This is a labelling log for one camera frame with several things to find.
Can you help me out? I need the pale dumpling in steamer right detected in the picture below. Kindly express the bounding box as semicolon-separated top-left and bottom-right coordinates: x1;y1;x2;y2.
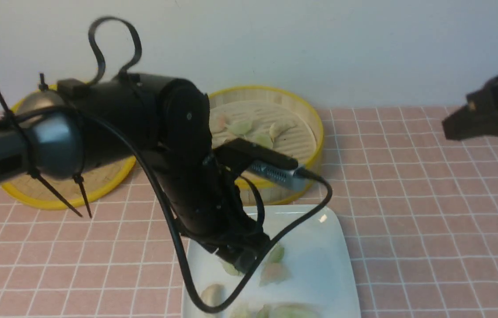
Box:
268;118;295;142

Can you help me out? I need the green dumpling in steamer back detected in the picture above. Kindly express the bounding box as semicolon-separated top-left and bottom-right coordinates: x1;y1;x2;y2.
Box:
226;120;253;136

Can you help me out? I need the green dumpling at plate bottom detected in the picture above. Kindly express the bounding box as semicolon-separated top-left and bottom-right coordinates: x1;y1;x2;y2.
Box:
255;304;321;318

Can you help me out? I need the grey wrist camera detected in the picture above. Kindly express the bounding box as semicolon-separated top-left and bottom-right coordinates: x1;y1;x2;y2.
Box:
214;138;309;193

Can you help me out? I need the small green dumpling on plate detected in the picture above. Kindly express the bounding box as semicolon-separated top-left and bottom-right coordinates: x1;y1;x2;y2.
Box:
266;243;285;264

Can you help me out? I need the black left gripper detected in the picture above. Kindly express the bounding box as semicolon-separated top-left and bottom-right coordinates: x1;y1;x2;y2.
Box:
154;132;272;274

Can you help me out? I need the pink dumpling in steamer back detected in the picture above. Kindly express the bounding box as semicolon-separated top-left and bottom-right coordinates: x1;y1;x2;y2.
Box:
209;114;228;135

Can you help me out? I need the small green dumpling in steamer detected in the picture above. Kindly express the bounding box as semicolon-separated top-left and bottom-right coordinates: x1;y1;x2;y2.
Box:
253;133;274;149

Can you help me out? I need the yellow-rimmed bamboo steamer lid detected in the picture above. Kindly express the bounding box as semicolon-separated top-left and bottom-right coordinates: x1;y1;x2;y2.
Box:
1;85;136;211

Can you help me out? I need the green dumpling on plate left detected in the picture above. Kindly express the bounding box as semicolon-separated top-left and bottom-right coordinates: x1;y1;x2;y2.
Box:
221;261;244;276

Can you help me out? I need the yellow-rimmed bamboo steamer basket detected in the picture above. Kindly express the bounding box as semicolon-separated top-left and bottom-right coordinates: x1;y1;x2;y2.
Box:
207;86;324;206

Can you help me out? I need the black camera cable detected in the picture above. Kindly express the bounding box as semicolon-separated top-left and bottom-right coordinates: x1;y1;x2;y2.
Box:
14;107;333;314

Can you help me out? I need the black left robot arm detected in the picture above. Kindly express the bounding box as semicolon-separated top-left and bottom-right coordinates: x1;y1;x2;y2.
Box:
0;74;273;275

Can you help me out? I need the pink dumpling on plate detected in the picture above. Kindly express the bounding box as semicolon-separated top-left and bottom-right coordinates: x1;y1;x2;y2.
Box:
259;262;291;287

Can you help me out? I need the white dumpling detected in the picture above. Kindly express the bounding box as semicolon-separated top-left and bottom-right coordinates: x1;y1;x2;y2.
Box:
200;284;224;307

